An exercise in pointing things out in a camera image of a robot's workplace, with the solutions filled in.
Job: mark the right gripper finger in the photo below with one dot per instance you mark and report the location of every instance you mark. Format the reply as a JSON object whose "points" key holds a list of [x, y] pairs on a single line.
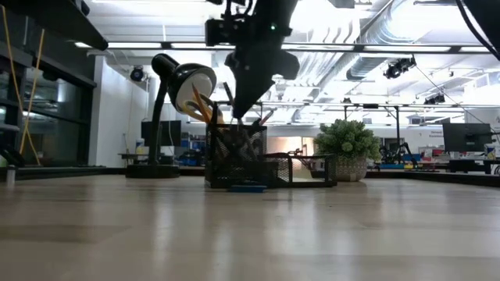
{"points": [[250, 93]]}

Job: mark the black pen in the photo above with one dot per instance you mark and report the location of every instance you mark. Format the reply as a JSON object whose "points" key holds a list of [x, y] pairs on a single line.
{"points": [[229, 93], [215, 115]]}

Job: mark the orange wooden pencil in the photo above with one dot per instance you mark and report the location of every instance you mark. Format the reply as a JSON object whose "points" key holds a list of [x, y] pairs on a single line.
{"points": [[200, 102], [267, 116]]}

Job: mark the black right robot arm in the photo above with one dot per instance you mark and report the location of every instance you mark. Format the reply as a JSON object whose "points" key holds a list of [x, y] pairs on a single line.
{"points": [[488, 19]]}

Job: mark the black mesh desk organizer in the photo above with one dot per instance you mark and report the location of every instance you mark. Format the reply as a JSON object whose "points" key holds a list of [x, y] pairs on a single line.
{"points": [[234, 168]]}

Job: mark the black computer monitor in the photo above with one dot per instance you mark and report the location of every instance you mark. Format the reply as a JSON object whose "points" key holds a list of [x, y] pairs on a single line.
{"points": [[466, 136], [172, 132]]}

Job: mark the blue eraser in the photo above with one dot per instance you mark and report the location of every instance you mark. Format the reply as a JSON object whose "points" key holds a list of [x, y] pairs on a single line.
{"points": [[248, 188]]}

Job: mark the black gooseneck desk lamp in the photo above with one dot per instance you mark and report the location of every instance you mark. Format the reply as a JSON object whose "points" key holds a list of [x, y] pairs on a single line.
{"points": [[156, 136]]}

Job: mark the green artificial potted plant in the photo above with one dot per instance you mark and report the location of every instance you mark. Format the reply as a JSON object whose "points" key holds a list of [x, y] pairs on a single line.
{"points": [[345, 144]]}

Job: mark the white background bottle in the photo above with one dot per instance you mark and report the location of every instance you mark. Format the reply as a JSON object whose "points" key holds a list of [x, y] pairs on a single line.
{"points": [[139, 147]]}

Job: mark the black ceiling spotlight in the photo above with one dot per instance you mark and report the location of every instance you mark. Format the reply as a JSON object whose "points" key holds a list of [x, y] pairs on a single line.
{"points": [[398, 68], [434, 99]]}

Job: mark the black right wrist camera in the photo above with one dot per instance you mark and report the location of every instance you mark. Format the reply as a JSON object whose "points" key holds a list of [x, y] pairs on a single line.
{"points": [[218, 32]]}

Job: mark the black ceiling dome camera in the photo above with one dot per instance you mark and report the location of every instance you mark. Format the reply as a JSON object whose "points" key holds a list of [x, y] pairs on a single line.
{"points": [[136, 73]]}

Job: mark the small grey metal post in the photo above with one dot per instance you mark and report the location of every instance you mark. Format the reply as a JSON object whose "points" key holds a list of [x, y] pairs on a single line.
{"points": [[9, 175]]}

